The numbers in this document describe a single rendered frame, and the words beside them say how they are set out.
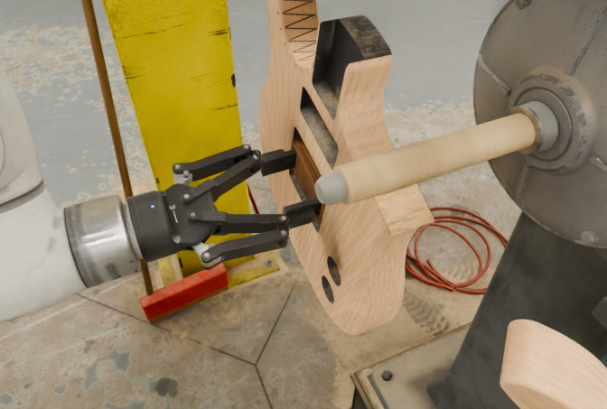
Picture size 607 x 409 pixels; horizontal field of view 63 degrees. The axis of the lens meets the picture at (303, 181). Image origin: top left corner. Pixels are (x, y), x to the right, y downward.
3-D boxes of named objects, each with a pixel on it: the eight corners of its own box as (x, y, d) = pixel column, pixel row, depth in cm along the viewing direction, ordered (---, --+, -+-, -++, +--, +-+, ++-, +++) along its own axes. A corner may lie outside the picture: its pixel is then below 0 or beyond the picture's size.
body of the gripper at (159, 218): (132, 217, 59) (207, 196, 62) (147, 278, 55) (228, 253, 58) (118, 181, 53) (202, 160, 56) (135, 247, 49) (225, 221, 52)
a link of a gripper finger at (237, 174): (190, 221, 58) (182, 213, 58) (262, 172, 63) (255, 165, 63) (186, 204, 55) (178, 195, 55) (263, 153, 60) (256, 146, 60)
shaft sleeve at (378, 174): (523, 154, 45) (503, 128, 46) (541, 133, 42) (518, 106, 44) (346, 212, 40) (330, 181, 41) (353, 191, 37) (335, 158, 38)
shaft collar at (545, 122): (541, 159, 45) (512, 123, 48) (568, 127, 42) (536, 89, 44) (524, 164, 45) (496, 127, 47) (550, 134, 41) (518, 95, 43)
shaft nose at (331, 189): (344, 206, 39) (332, 181, 41) (350, 190, 37) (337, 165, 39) (322, 213, 39) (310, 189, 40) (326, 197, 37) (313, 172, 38)
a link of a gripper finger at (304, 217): (271, 218, 56) (280, 241, 54) (312, 207, 57) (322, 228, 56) (270, 225, 57) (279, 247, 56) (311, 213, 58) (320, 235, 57)
